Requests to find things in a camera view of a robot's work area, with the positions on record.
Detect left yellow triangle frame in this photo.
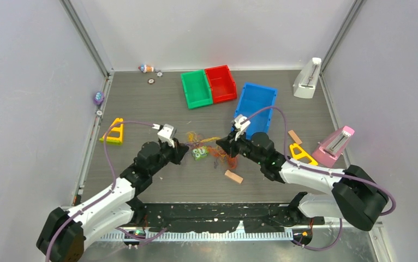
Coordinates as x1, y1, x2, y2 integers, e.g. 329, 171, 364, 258
99, 118, 124, 145

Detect red plastic bin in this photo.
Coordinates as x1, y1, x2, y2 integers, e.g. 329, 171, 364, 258
204, 65, 237, 104

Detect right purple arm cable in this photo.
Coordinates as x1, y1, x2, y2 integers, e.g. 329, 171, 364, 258
245, 106, 397, 252

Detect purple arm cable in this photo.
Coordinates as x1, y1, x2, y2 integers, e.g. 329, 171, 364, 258
45, 121, 174, 262
245, 106, 397, 252

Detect orange yellow purple cables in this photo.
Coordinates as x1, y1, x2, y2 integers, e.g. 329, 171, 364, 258
184, 130, 240, 171

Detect green plastic bin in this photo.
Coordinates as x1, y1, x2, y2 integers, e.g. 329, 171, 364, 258
181, 70, 213, 109

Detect blue plastic bin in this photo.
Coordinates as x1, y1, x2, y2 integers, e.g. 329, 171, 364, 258
234, 82, 278, 139

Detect yellow triangle frame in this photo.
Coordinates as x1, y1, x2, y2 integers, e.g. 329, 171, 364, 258
99, 118, 124, 145
289, 143, 318, 166

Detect right yellow triangle frame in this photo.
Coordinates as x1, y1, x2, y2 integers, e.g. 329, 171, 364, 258
289, 143, 318, 166

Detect orange wooden block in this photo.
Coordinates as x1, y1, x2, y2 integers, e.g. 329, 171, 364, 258
224, 170, 243, 184

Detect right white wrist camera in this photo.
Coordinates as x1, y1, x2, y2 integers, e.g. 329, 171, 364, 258
231, 114, 250, 141

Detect small orange block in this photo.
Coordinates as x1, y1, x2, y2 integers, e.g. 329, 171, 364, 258
288, 130, 302, 145

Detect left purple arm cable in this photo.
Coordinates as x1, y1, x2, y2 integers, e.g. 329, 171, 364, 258
45, 121, 174, 262

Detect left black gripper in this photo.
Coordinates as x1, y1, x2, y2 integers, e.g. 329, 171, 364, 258
149, 137, 187, 176

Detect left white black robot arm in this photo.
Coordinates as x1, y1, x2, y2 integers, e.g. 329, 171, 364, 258
36, 139, 189, 261

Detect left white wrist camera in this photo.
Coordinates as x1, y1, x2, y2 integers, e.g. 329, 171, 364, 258
152, 123, 176, 148

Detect pink metronome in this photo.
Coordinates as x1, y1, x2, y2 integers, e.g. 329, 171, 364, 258
312, 126, 355, 168

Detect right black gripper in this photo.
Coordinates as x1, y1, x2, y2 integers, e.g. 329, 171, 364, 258
218, 127, 265, 165

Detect purple round toy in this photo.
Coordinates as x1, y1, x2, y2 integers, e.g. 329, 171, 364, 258
93, 91, 105, 106

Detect white metronome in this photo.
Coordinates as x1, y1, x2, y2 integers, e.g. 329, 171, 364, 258
293, 57, 322, 99

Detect small figurine toy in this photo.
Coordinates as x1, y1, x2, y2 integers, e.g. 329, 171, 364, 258
138, 64, 155, 73

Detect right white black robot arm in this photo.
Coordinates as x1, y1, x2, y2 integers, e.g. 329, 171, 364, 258
216, 132, 390, 231

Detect green frog toy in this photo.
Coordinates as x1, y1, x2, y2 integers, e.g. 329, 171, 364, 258
192, 146, 208, 160

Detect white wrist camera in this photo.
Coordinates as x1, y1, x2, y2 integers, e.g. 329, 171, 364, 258
152, 123, 176, 148
231, 114, 250, 141

